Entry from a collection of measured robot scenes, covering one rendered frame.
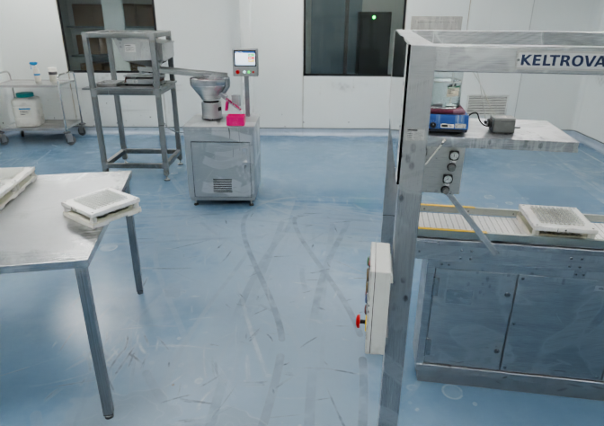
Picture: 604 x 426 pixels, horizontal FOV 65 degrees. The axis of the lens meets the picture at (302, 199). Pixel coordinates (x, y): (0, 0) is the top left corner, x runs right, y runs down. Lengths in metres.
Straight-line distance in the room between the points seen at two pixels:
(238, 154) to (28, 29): 4.40
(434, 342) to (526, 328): 0.41
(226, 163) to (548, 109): 5.07
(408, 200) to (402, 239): 0.11
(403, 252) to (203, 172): 3.24
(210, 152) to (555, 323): 3.03
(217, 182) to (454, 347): 2.71
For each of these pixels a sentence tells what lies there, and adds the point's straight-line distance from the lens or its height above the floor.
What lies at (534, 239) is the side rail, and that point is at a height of 0.84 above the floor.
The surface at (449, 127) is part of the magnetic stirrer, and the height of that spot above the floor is 1.28.
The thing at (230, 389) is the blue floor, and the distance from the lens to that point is 2.48.
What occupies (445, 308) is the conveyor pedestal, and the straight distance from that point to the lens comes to 2.32.
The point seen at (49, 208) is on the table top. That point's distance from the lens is 2.56.
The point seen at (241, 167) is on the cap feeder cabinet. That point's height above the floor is 0.39.
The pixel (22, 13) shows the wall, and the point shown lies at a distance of 7.91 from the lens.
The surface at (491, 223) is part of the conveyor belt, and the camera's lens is 2.29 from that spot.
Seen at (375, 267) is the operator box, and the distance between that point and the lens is 1.25.
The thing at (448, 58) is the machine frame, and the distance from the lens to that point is 1.19.
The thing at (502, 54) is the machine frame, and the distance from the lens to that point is 1.21.
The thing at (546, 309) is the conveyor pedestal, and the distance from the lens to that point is 2.40.
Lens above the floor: 1.69
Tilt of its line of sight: 22 degrees down
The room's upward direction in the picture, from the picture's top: straight up
